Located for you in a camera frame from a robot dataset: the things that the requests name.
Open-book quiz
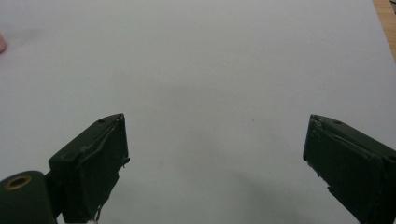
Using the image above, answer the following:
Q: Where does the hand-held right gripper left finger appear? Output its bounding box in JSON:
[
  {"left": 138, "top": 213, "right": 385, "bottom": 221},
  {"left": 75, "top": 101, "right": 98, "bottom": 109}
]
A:
[{"left": 48, "top": 113, "right": 131, "bottom": 224}]

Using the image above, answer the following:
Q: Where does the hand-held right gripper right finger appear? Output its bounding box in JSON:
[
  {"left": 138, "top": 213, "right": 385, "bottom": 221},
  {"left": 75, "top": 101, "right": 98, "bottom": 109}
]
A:
[{"left": 303, "top": 114, "right": 396, "bottom": 224}]

